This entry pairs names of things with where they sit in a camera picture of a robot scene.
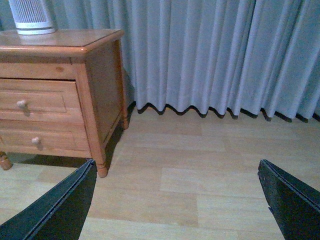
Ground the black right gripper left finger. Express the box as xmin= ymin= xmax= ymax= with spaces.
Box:
xmin=0 ymin=159 xmax=97 ymax=240

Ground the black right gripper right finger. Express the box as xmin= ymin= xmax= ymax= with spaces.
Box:
xmin=257 ymin=159 xmax=320 ymax=240

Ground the wooden drawer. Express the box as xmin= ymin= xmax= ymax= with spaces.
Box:
xmin=0 ymin=120 xmax=91 ymax=158
xmin=0 ymin=78 xmax=84 ymax=124

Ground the wooden nightstand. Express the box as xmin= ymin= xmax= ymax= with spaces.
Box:
xmin=0 ymin=29 xmax=128 ymax=178

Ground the grey-blue curtain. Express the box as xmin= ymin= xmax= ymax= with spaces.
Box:
xmin=0 ymin=0 xmax=320 ymax=123

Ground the white ribbed air purifier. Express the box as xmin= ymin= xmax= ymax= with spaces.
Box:
xmin=8 ymin=0 xmax=56 ymax=36

